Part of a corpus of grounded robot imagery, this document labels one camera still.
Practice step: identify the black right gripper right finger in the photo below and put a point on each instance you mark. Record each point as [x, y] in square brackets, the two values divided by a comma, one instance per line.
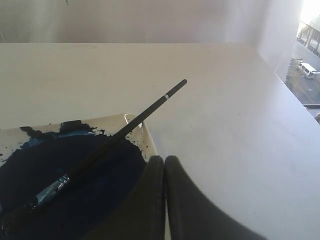
[192, 216]

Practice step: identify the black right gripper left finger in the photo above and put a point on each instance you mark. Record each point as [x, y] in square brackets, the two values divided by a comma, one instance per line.
[142, 214]

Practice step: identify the black paintbrush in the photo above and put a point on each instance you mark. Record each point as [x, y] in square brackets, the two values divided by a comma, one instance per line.
[18, 216]

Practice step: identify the white square paint dish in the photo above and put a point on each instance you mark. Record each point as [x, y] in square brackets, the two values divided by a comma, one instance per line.
[32, 157]

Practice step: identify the white van outside window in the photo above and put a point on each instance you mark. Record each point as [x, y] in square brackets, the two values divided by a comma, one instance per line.
[308, 71]

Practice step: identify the white backdrop cloth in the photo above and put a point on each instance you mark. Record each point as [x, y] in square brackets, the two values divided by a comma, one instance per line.
[268, 26]

